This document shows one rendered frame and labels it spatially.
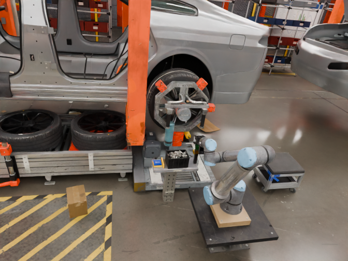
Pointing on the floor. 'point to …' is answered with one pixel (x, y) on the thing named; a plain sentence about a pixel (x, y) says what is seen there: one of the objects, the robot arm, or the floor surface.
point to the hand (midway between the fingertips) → (194, 141)
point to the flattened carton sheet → (208, 126)
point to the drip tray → (76, 111)
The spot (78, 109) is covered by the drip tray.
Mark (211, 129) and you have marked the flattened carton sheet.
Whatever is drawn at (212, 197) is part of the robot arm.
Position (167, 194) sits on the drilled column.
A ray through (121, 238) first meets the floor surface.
